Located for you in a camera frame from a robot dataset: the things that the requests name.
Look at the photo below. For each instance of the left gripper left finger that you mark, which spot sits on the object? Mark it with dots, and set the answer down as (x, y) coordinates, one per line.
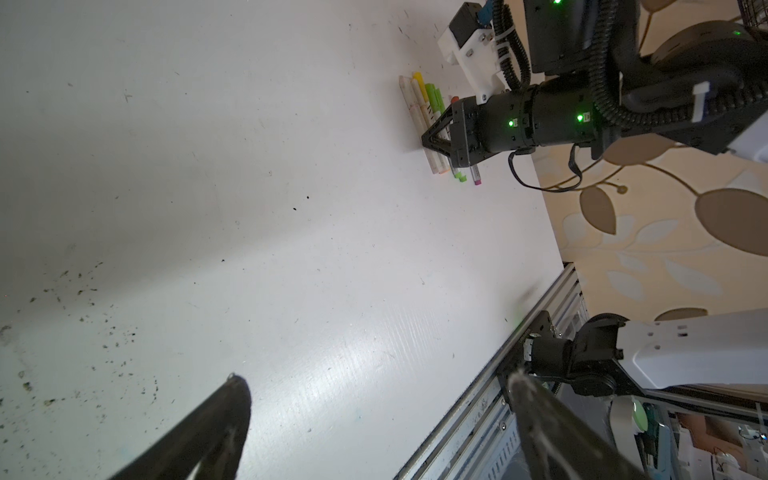
(207, 444)

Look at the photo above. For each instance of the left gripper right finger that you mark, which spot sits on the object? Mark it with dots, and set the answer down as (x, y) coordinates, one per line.
(556, 443)

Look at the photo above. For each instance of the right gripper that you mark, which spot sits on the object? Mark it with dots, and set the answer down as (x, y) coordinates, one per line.
(470, 131)

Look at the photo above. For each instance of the yellow pen cap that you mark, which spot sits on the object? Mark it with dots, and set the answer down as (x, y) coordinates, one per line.
(418, 78)

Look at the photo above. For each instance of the light green pen cap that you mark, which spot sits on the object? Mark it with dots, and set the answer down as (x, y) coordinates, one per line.
(438, 100)

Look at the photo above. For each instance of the red white pen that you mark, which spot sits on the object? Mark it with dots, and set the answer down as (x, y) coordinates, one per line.
(476, 176)

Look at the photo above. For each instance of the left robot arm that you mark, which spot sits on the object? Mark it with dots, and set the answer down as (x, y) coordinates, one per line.
(619, 400)

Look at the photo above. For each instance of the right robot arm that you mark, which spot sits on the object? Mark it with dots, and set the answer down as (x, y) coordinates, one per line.
(576, 75)

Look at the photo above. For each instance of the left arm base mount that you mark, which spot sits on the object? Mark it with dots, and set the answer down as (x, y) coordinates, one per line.
(540, 349)

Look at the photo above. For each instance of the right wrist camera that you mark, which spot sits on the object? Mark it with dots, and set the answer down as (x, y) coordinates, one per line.
(469, 42)

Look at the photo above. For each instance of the side wire basket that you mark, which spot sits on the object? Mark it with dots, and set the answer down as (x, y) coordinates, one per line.
(754, 16)

